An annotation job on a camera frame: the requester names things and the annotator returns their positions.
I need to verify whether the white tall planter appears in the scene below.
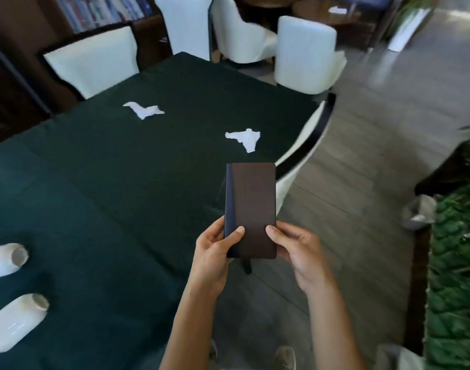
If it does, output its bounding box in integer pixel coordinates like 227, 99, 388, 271
388, 7, 432, 53

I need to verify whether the person's left hand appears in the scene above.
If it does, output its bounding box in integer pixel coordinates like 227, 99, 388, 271
187, 216, 245, 300

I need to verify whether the round wooden table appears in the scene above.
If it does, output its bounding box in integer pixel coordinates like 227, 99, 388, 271
292, 0, 374, 47
239, 0, 299, 10

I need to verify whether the dark green tablecloth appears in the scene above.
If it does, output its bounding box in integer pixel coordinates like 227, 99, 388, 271
0, 52, 323, 370

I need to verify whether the person's right forearm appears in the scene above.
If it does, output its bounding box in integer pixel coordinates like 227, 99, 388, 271
302, 277, 367, 370

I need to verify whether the white ceramic vase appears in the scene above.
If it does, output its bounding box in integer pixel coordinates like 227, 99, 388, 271
0, 243, 29, 281
0, 293, 50, 353

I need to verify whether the dark wooden bookshelf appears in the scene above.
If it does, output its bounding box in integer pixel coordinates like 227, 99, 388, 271
0, 0, 173, 147

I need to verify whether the white upholstered chair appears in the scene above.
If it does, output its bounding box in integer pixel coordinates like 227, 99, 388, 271
153, 0, 213, 62
211, 0, 279, 65
274, 15, 347, 95

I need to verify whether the green potted plant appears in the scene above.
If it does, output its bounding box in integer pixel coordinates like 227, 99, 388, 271
393, 0, 440, 23

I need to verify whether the green leafy hedge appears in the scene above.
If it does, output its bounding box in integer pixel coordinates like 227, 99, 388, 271
423, 181, 470, 370

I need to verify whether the person's right hand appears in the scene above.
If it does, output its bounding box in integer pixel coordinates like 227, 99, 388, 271
266, 221, 334, 294

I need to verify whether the grey trash bag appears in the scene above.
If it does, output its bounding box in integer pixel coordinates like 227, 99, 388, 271
401, 194, 438, 231

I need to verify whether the person's right shoe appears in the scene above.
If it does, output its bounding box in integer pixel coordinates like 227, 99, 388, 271
274, 345, 297, 370

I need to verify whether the row of books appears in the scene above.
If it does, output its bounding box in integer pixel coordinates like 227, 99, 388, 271
54, 0, 154, 34

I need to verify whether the brown leather menu folder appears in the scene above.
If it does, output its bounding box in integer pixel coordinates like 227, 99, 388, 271
218, 163, 277, 275

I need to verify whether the white chair with dark frame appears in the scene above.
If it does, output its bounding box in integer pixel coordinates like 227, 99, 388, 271
274, 92, 337, 216
38, 22, 141, 101

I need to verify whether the person's left forearm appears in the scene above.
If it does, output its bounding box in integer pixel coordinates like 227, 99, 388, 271
158, 279, 224, 370

